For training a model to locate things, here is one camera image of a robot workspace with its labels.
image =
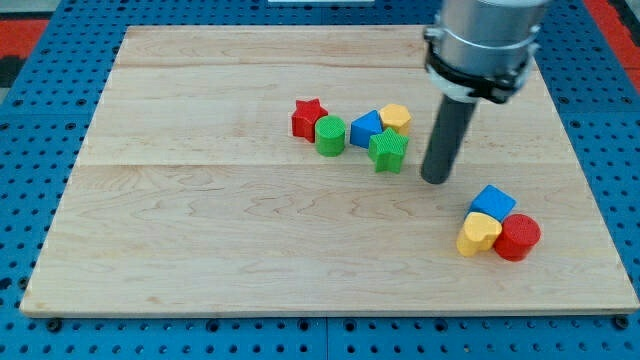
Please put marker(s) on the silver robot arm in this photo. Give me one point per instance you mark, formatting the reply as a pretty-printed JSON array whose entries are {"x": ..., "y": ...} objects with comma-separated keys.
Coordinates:
[{"x": 483, "y": 48}]

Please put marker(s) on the blue triangle block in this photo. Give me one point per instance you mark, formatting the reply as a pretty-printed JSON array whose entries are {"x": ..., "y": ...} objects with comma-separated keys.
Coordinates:
[{"x": 364, "y": 127}]

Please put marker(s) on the green cylinder block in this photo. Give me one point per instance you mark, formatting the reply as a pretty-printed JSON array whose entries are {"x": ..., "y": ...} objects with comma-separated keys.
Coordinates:
[{"x": 330, "y": 133}]

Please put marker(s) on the red star block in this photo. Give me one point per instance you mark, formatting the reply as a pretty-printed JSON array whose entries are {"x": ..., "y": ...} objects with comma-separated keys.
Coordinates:
[{"x": 305, "y": 116}]

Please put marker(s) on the green star block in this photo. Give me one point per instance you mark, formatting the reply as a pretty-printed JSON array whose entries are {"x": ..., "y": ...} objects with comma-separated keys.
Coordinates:
[{"x": 387, "y": 150}]

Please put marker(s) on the wooden board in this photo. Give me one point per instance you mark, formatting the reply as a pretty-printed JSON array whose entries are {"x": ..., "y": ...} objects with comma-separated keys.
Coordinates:
[{"x": 190, "y": 197}]

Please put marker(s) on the yellow hexagon block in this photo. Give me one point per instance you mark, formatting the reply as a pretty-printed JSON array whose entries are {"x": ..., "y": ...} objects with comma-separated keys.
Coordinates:
[{"x": 396, "y": 117}]

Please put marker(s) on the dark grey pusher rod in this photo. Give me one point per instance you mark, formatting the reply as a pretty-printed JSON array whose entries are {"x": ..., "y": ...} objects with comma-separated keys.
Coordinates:
[{"x": 447, "y": 135}]

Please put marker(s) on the yellow heart block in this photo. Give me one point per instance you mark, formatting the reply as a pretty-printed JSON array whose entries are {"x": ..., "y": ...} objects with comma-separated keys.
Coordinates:
[{"x": 478, "y": 233}]

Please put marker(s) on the blue cube block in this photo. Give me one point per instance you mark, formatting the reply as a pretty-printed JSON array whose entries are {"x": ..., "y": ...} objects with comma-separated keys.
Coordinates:
[{"x": 493, "y": 202}]

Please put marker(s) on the red cylinder block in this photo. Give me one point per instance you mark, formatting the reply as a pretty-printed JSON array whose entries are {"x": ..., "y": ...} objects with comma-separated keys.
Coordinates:
[{"x": 520, "y": 234}]

